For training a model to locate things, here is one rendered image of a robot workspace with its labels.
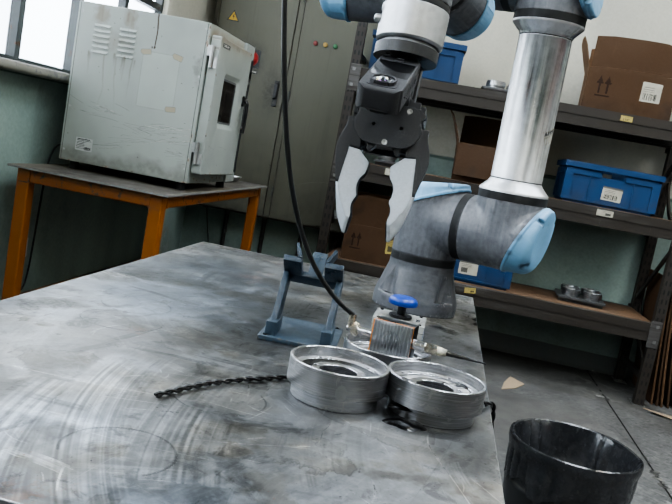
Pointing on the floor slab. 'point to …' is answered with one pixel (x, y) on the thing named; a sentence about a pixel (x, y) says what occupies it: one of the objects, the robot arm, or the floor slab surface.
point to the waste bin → (567, 465)
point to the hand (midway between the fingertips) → (367, 225)
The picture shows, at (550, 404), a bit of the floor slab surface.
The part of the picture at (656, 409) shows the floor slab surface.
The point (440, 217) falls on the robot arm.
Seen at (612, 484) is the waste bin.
